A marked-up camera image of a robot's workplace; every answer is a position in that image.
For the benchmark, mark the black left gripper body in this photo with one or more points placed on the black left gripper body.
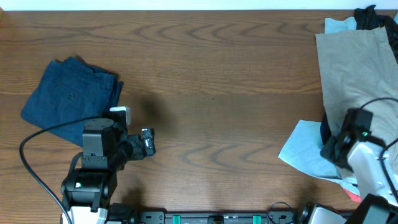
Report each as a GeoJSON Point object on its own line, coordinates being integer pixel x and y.
{"type": "Point", "coordinates": [134, 149]}

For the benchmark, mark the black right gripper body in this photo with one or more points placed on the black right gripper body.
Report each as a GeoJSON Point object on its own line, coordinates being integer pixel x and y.
{"type": "Point", "coordinates": [333, 154]}

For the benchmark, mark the khaki shorts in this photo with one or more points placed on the khaki shorts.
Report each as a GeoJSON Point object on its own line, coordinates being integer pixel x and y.
{"type": "Point", "coordinates": [358, 68]}

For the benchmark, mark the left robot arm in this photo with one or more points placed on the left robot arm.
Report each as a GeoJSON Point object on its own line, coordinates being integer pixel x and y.
{"type": "Point", "coordinates": [92, 178]}

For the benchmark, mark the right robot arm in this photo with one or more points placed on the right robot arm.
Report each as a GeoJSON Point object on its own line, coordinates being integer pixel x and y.
{"type": "Point", "coordinates": [356, 149]}

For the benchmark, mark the light blue garment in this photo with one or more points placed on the light blue garment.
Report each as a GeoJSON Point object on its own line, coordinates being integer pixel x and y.
{"type": "Point", "coordinates": [302, 149]}

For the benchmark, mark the red pink garment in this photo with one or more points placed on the red pink garment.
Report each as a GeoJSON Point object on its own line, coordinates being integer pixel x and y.
{"type": "Point", "coordinates": [353, 197]}

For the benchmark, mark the folded navy blue shorts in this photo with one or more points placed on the folded navy blue shorts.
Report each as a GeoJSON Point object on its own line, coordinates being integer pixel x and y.
{"type": "Point", "coordinates": [71, 90]}

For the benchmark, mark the black patterned garment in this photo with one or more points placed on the black patterned garment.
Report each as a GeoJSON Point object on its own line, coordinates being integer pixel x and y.
{"type": "Point", "coordinates": [368, 19]}

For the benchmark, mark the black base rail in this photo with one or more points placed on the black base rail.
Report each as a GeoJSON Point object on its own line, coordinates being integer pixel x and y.
{"type": "Point", "coordinates": [214, 217]}

